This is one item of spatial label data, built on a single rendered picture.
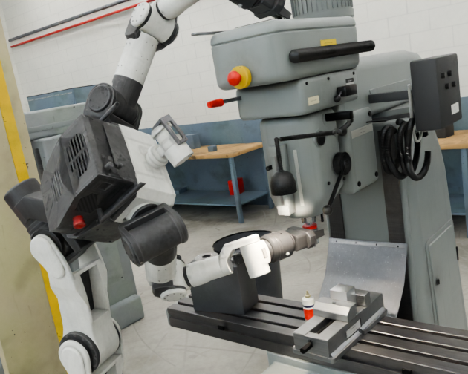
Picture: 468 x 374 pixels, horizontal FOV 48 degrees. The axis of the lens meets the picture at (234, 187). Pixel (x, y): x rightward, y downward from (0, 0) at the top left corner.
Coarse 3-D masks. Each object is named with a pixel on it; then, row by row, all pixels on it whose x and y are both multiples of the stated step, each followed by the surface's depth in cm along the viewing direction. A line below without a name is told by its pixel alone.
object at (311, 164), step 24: (264, 120) 160; (288, 120) 154; (312, 120) 153; (264, 144) 162; (288, 144) 156; (312, 144) 154; (336, 144) 163; (312, 168) 155; (312, 192) 156; (288, 216) 163; (312, 216) 161
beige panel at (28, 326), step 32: (0, 32) 267; (0, 64) 267; (0, 96) 267; (0, 128) 268; (0, 160) 268; (32, 160) 281; (0, 192) 268; (0, 224) 268; (0, 256) 268; (32, 256) 281; (0, 288) 268; (32, 288) 281; (0, 320) 268; (32, 320) 281; (0, 352) 272; (32, 352) 282
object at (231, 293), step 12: (228, 276) 190; (240, 276) 190; (192, 288) 200; (204, 288) 197; (216, 288) 194; (228, 288) 192; (240, 288) 189; (252, 288) 197; (192, 300) 201; (204, 300) 198; (216, 300) 196; (228, 300) 193; (240, 300) 190; (252, 300) 197; (228, 312) 194; (240, 312) 192
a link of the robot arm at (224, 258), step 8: (240, 240) 155; (248, 240) 155; (256, 240) 156; (224, 248) 156; (232, 248) 156; (224, 256) 156; (224, 264) 156; (232, 264) 162; (224, 272) 157; (232, 272) 158
